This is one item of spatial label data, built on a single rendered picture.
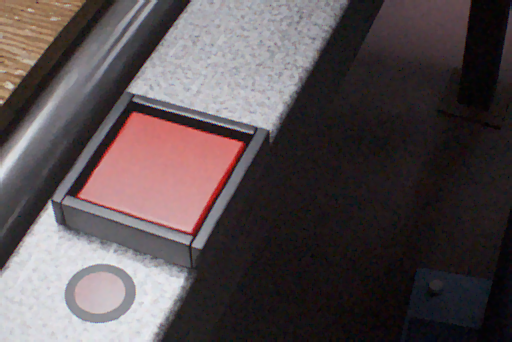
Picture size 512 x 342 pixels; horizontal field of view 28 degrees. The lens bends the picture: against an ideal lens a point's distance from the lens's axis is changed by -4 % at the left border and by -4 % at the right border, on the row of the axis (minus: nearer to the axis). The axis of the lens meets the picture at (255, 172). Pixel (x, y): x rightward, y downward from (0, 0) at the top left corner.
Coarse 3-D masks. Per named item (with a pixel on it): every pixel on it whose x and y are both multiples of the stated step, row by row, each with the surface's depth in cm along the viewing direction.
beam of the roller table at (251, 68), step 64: (192, 0) 59; (256, 0) 59; (320, 0) 59; (192, 64) 55; (256, 64) 55; (320, 64) 56; (256, 192) 51; (64, 256) 47; (128, 256) 47; (0, 320) 44; (64, 320) 44; (128, 320) 44; (192, 320) 47
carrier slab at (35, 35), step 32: (0, 0) 56; (32, 0) 56; (64, 0) 56; (96, 0) 57; (0, 32) 54; (32, 32) 54; (64, 32) 55; (0, 64) 53; (32, 64) 53; (0, 96) 51; (0, 128) 51
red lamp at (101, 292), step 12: (96, 276) 46; (108, 276) 46; (84, 288) 46; (96, 288) 46; (108, 288) 46; (120, 288) 46; (84, 300) 45; (96, 300) 45; (108, 300) 45; (120, 300) 45; (96, 312) 45
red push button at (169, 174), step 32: (128, 128) 50; (160, 128) 50; (192, 128) 50; (128, 160) 49; (160, 160) 49; (192, 160) 49; (224, 160) 49; (96, 192) 47; (128, 192) 47; (160, 192) 47; (192, 192) 47; (160, 224) 46; (192, 224) 46
